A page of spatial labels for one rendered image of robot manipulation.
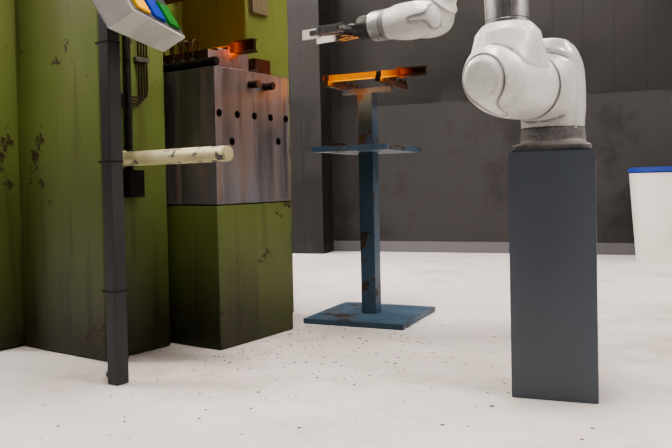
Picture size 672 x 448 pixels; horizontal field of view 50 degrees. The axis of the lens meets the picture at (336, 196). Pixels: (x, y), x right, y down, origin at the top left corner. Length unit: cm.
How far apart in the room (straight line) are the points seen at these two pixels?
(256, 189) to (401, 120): 306
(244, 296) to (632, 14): 368
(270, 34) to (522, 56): 147
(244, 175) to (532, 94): 111
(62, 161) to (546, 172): 149
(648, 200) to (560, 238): 295
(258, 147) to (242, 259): 39
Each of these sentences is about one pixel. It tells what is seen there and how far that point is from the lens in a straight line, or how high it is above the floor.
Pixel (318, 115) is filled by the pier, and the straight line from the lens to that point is 540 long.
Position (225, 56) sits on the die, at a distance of 250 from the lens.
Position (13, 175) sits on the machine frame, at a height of 58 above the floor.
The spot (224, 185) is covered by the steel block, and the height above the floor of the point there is 53.
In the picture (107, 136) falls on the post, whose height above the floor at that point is 67.
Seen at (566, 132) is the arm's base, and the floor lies 64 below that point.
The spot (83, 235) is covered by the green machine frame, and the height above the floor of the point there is 39.
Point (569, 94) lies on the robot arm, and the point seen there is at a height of 73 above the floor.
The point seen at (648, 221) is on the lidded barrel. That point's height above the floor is 26.
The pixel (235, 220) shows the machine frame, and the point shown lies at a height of 41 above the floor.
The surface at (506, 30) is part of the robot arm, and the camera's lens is 167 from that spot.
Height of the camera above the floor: 53
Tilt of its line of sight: 1 degrees down
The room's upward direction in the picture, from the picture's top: 1 degrees counter-clockwise
